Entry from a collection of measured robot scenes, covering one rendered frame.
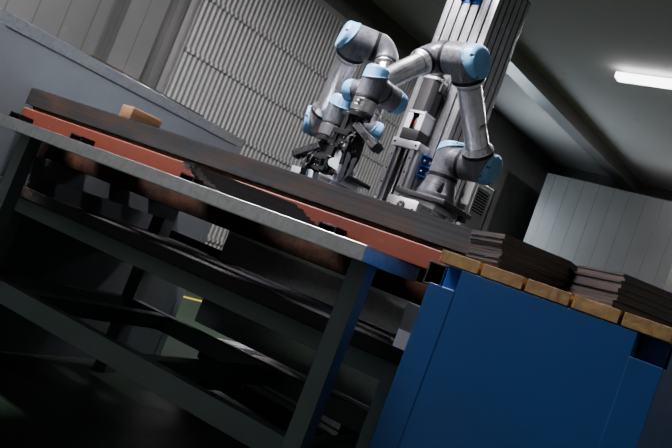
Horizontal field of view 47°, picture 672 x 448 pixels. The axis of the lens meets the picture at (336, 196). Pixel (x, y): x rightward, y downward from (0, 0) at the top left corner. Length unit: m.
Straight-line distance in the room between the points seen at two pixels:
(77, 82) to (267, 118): 4.31
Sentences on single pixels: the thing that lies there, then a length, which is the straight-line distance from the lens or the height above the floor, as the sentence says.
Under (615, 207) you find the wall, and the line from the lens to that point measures 10.19.
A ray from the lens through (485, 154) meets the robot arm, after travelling 2.79.
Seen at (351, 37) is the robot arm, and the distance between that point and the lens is 2.95.
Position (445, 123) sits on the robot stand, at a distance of 3.18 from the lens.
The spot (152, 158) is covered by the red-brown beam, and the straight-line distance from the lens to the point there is 2.19.
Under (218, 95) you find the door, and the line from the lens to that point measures 6.55.
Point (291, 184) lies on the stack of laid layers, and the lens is 1.90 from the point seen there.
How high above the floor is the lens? 0.71
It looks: 4 degrees up
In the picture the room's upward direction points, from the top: 21 degrees clockwise
